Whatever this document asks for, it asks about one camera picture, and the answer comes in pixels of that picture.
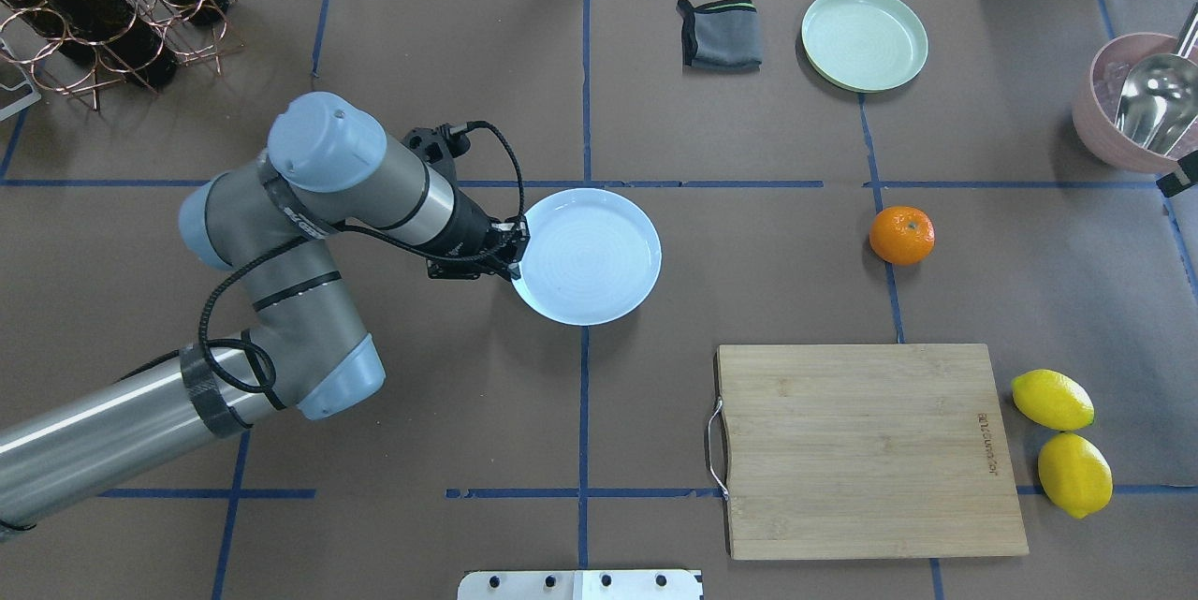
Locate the lower yellow lemon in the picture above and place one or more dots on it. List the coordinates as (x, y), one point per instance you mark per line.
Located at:
(1053, 400)

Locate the metal scoop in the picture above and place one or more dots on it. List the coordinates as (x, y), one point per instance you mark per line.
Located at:
(1158, 100)

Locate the folded grey cloth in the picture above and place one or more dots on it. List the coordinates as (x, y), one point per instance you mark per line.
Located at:
(723, 36)

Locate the light green plate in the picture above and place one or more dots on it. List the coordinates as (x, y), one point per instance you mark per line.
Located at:
(864, 46)

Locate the orange fruit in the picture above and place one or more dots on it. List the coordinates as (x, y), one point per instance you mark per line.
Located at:
(902, 235)

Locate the copper wire bottle rack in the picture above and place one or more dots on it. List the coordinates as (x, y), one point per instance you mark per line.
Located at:
(79, 48)

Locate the wooden cutting board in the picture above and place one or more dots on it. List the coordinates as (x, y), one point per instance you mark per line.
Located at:
(865, 451)

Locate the upper yellow lemon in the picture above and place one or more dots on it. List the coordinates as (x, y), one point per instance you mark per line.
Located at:
(1074, 475)

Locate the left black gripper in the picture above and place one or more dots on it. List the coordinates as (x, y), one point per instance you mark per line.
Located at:
(467, 227)

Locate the light blue plate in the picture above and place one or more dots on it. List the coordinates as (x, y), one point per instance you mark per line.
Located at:
(593, 256)

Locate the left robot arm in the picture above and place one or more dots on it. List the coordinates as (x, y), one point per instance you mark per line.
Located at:
(281, 332)

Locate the pink bowl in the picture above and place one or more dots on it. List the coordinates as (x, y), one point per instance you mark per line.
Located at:
(1112, 130)

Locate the yellow lemon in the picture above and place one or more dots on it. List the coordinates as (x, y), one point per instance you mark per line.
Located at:
(1053, 400)
(1074, 475)

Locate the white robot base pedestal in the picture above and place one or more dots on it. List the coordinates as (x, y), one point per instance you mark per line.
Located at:
(583, 584)

